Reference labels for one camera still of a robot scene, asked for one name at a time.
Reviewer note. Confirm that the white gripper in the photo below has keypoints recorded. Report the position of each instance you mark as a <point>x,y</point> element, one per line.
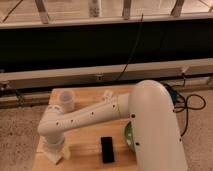
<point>53,150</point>

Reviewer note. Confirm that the white ceramic cup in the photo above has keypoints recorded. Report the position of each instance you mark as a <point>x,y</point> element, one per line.
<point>67,101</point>

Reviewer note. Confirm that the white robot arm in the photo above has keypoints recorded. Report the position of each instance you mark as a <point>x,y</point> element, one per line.
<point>155,129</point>

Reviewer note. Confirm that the black rectangular block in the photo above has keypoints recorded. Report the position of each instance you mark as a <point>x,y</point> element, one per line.
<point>107,150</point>

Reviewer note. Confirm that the blue power box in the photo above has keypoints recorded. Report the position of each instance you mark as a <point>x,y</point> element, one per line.
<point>173,94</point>

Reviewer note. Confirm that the white toy bottle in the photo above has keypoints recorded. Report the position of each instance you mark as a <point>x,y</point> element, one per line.
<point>108,94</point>

